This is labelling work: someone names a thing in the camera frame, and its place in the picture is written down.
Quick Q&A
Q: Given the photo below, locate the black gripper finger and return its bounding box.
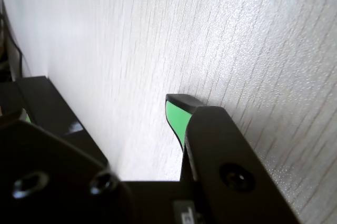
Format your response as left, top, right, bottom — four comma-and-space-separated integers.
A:
0, 107, 137, 224
165, 93, 301, 224

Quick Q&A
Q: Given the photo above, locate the thick black table cable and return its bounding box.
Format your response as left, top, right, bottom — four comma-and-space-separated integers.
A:
0, 7, 24, 79

